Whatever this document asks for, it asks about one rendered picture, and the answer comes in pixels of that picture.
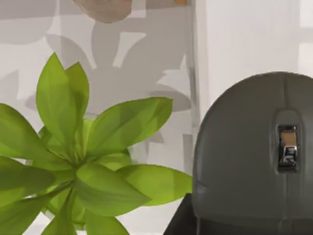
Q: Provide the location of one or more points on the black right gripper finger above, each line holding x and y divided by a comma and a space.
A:
184, 220

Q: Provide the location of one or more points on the grey computer mouse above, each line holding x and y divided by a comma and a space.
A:
239, 151

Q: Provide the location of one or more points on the green leafy potted plant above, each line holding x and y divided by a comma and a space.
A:
73, 156

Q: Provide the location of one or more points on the small orange block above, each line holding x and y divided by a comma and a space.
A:
181, 2

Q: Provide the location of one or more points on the pale wooden rounded board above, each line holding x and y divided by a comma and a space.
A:
107, 11

